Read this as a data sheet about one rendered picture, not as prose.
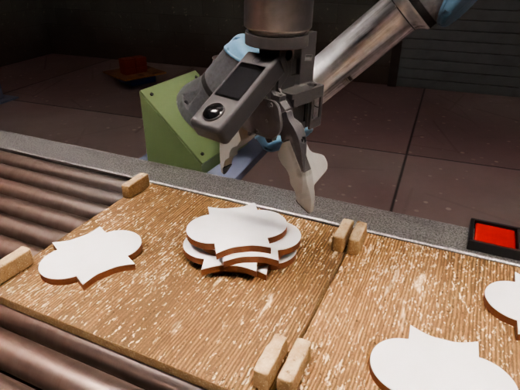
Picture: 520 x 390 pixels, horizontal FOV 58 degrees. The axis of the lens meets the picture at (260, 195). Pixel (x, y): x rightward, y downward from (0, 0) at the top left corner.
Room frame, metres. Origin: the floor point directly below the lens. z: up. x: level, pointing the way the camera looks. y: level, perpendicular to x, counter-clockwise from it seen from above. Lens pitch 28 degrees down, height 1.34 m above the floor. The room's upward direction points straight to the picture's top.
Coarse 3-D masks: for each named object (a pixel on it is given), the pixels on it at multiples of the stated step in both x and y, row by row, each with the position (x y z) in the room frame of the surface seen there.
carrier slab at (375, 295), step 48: (384, 240) 0.60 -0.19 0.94; (336, 288) 0.48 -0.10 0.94; (384, 288) 0.48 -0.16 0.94; (432, 288) 0.48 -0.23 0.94; (480, 288) 0.48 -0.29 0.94; (336, 336) 0.40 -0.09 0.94; (384, 336) 0.40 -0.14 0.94; (432, 336) 0.40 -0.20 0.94; (480, 336) 0.40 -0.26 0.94; (336, 384) 0.33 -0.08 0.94
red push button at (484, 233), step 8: (480, 224) 0.65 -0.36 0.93; (480, 232) 0.63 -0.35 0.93; (488, 232) 0.63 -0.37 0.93; (496, 232) 0.63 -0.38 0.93; (504, 232) 0.63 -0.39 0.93; (512, 232) 0.63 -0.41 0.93; (480, 240) 0.61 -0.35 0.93; (488, 240) 0.61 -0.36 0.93; (496, 240) 0.61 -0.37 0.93; (504, 240) 0.61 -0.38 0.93; (512, 240) 0.61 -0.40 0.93
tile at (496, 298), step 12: (516, 276) 0.49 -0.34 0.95; (492, 288) 0.47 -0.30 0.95; (504, 288) 0.47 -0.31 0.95; (516, 288) 0.47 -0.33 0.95; (492, 300) 0.45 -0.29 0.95; (504, 300) 0.45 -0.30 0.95; (516, 300) 0.45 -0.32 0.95; (492, 312) 0.43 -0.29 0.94; (504, 312) 0.43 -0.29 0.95; (516, 312) 0.43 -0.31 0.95; (516, 324) 0.41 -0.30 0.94; (516, 336) 0.39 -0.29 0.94
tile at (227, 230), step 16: (208, 208) 0.62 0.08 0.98; (224, 208) 0.62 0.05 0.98; (240, 208) 0.62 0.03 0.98; (256, 208) 0.62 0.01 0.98; (192, 224) 0.57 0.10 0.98; (208, 224) 0.57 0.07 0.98; (224, 224) 0.57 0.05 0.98; (240, 224) 0.57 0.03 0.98; (256, 224) 0.57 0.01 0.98; (272, 224) 0.57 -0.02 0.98; (192, 240) 0.53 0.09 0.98; (208, 240) 0.53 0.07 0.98; (224, 240) 0.53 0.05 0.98; (240, 240) 0.53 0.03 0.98; (256, 240) 0.53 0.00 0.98; (272, 240) 0.54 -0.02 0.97
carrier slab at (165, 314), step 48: (144, 192) 0.76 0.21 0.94; (144, 240) 0.60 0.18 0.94; (0, 288) 0.48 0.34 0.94; (48, 288) 0.48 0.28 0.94; (96, 288) 0.48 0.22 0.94; (144, 288) 0.48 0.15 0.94; (192, 288) 0.48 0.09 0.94; (240, 288) 0.48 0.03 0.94; (288, 288) 0.48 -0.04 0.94; (96, 336) 0.40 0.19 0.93; (144, 336) 0.40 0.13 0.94; (192, 336) 0.40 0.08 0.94; (240, 336) 0.40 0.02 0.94; (288, 336) 0.40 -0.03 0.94; (240, 384) 0.33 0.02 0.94
